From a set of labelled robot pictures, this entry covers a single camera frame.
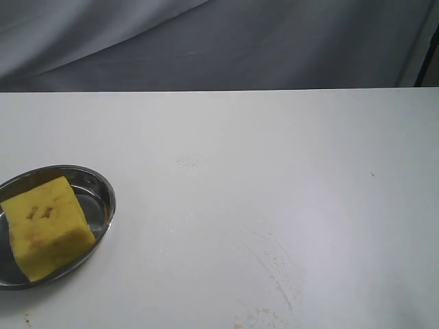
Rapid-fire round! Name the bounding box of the black stand pole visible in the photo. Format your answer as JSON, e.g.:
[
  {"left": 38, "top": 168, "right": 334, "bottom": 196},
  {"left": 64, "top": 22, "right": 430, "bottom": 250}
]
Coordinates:
[{"left": 414, "top": 29, "right": 438, "bottom": 87}]

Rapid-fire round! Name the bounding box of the grey backdrop cloth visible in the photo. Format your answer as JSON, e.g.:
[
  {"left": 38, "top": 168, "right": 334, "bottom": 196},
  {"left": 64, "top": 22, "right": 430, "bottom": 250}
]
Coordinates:
[{"left": 1, "top": 1, "right": 438, "bottom": 92}]

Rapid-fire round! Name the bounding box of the yellow sponge block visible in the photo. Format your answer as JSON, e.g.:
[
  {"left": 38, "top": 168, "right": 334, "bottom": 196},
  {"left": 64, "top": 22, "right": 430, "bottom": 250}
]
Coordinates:
[{"left": 1, "top": 176, "right": 95, "bottom": 282}]

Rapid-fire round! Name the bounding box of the round steel dish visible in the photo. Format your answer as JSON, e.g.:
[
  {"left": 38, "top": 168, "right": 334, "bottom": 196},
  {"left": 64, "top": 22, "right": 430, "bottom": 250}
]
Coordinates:
[{"left": 1, "top": 164, "right": 117, "bottom": 291}]

